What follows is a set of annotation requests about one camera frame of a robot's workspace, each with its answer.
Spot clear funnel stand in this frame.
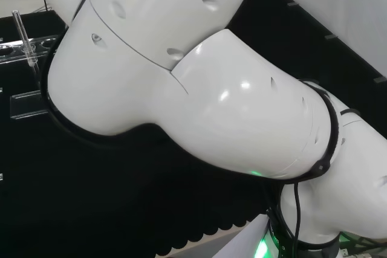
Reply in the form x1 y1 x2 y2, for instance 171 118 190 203
0 9 68 120

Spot pale board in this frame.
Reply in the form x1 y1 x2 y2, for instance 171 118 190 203
155 214 272 258

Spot black bench cloth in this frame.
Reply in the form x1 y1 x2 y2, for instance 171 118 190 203
0 0 387 250

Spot grey metal base mount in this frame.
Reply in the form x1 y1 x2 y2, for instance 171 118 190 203
337 231 387 258

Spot black base cable bundle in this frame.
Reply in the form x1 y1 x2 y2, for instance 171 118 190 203
265 179 304 258

